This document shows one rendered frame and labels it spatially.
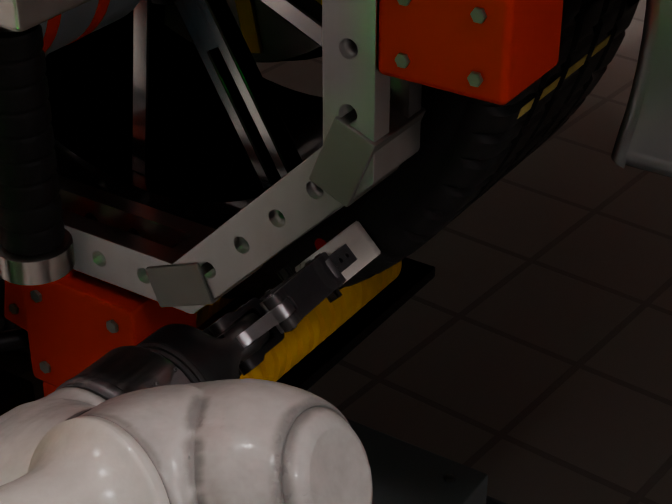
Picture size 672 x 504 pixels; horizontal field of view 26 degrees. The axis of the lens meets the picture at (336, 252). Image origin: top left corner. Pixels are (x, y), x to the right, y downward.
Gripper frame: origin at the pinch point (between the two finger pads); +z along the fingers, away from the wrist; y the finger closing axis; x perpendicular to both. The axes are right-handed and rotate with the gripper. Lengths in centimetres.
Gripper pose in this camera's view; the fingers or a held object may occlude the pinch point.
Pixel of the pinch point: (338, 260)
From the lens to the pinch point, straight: 105.2
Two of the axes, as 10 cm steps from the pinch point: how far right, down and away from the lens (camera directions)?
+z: 5.5, -4.3, 7.2
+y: 5.9, -4.1, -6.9
